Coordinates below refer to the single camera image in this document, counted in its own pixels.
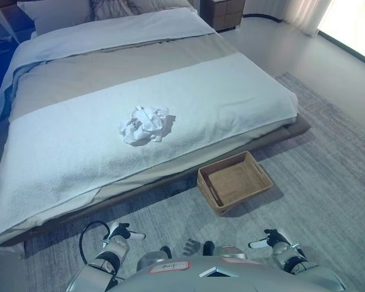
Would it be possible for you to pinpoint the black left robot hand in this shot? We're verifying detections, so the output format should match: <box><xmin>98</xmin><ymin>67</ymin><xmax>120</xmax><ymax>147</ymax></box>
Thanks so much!
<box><xmin>109</xmin><ymin>222</ymin><xmax>147</xmax><ymax>242</ymax></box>

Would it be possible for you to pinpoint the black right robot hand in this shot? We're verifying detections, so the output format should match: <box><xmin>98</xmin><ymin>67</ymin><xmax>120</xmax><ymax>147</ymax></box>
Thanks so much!
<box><xmin>248</xmin><ymin>228</ymin><xmax>289</xmax><ymax>249</ymax></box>

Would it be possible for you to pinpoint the white garment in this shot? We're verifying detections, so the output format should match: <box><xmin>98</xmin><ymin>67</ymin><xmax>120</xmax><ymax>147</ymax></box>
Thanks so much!
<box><xmin>118</xmin><ymin>105</ymin><xmax>177</xmax><ymax>147</ymax></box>

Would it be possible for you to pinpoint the brown wicker basket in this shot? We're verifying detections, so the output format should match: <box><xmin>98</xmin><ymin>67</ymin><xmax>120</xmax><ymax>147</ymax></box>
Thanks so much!
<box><xmin>196</xmin><ymin>150</ymin><xmax>274</xmax><ymax>217</ymax></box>

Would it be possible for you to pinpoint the white textured bed blanket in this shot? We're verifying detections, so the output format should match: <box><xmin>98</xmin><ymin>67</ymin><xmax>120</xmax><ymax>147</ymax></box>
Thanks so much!
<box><xmin>0</xmin><ymin>52</ymin><xmax>299</xmax><ymax>241</ymax></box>

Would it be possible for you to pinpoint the silver right robot leg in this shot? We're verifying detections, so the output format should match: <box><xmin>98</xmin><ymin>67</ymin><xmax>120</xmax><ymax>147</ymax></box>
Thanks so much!
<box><xmin>203</xmin><ymin>240</ymin><xmax>248</xmax><ymax>260</ymax></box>

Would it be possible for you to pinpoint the red-bordered white label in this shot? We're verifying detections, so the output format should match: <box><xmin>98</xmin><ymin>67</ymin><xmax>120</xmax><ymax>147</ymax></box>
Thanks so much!
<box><xmin>148</xmin><ymin>260</ymin><xmax>192</xmax><ymax>273</ymax></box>

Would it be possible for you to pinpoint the silver robot torso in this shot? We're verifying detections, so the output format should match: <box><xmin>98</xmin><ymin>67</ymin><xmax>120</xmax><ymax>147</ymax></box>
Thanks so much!
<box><xmin>109</xmin><ymin>252</ymin><xmax>347</xmax><ymax>292</ymax></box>

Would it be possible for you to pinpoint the grey striped rug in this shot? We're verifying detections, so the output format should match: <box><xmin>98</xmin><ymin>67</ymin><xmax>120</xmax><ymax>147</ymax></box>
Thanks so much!
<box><xmin>21</xmin><ymin>72</ymin><xmax>365</xmax><ymax>292</ymax></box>

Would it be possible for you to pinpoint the beige duvet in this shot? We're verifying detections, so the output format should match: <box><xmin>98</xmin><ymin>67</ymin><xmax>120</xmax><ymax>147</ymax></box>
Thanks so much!
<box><xmin>5</xmin><ymin>30</ymin><xmax>244</xmax><ymax>124</ymax></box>

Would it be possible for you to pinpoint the white folded top sheet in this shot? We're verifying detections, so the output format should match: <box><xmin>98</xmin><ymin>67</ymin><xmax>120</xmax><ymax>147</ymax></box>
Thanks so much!
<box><xmin>0</xmin><ymin>7</ymin><xmax>217</xmax><ymax>121</ymax></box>

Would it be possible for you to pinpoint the patterned grey pillow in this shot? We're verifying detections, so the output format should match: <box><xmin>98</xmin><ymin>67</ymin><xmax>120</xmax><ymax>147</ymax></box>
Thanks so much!
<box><xmin>88</xmin><ymin>0</ymin><xmax>134</xmax><ymax>21</ymax></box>

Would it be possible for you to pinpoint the sheer white curtain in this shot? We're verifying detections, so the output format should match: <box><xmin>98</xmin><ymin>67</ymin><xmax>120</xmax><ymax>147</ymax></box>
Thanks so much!
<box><xmin>279</xmin><ymin>0</ymin><xmax>334</xmax><ymax>37</ymax></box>

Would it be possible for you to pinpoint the white pillow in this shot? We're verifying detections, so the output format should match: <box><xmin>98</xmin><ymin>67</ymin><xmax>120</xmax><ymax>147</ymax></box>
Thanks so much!
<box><xmin>17</xmin><ymin>0</ymin><xmax>97</xmax><ymax>36</ymax></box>

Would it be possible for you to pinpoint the brown wooden nightstand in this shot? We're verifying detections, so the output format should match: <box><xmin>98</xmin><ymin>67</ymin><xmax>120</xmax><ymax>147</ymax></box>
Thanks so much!
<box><xmin>200</xmin><ymin>0</ymin><xmax>246</xmax><ymax>31</ymax></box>

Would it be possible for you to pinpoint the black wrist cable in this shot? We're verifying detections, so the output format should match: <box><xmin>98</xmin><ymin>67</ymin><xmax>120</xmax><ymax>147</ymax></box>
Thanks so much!
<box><xmin>78</xmin><ymin>221</ymin><xmax>114</xmax><ymax>266</ymax></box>

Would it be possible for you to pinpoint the brown bed frame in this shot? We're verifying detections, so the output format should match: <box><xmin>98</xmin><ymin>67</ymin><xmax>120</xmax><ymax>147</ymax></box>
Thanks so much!
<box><xmin>0</xmin><ymin>117</ymin><xmax>311</xmax><ymax>252</ymax></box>

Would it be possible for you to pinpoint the white lit frame strip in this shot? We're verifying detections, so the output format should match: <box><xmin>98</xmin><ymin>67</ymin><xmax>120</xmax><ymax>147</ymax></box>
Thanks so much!
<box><xmin>0</xmin><ymin>0</ymin><xmax>23</xmax><ymax>45</ymax></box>

